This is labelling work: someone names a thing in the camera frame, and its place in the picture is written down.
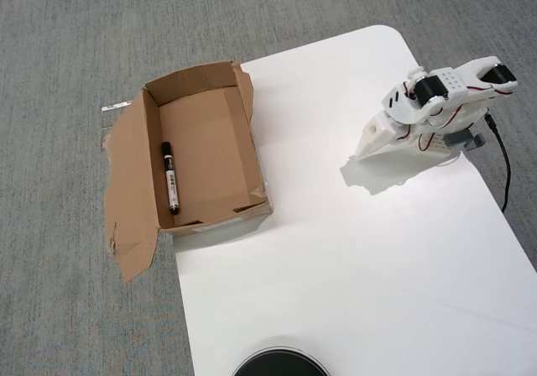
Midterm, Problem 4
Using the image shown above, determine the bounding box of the black cable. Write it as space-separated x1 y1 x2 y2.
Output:
484 113 512 213

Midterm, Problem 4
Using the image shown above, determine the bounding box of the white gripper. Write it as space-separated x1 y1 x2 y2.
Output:
355 111 410 161

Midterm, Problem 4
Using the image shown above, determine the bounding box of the white marker pen black cap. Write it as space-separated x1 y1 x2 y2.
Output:
161 141 182 216

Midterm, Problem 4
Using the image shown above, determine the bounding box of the open brown cardboard box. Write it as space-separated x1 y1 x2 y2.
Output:
102 60 274 284

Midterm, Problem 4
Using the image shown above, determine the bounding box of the black round object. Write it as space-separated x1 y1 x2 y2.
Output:
232 336 332 376

